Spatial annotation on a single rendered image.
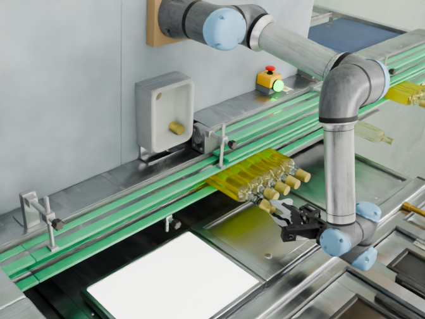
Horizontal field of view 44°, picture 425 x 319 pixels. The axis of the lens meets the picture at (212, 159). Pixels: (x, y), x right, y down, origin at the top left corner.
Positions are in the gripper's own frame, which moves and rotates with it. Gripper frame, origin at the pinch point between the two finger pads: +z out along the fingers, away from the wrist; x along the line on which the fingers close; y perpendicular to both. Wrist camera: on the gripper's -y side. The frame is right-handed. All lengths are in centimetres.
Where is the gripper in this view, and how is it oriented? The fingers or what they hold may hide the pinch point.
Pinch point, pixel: (271, 208)
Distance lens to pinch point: 169.7
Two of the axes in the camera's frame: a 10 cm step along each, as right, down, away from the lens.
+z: -7.0, -4.0, 5.9
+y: 7.1, -3.4, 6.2
